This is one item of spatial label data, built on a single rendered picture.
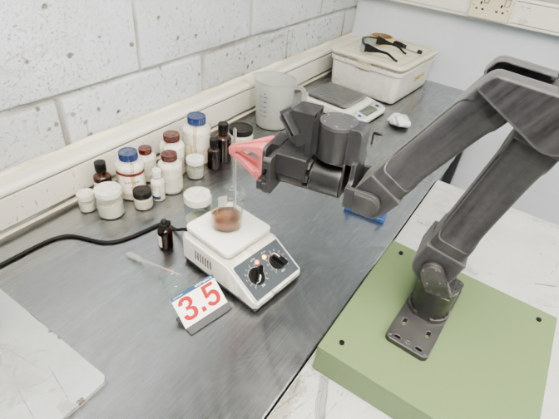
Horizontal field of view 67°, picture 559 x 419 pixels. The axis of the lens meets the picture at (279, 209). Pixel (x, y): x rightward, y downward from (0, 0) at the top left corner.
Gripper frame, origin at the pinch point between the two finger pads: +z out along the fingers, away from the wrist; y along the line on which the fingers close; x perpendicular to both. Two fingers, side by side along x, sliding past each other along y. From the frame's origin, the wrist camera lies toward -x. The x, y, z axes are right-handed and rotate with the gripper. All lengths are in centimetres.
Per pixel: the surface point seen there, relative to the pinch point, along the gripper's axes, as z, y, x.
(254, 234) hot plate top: -4.8, 0.7, 16.2
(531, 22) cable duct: -48, -130, -5
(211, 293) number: -2.3, 12.2, 22.8
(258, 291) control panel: -9.9, 8.8, 21.6
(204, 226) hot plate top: 4.5, 3.6, 16.0
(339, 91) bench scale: 7, -89, 20
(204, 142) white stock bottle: 24.3, -27.1, 17.3
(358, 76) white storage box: 4, -103, 18
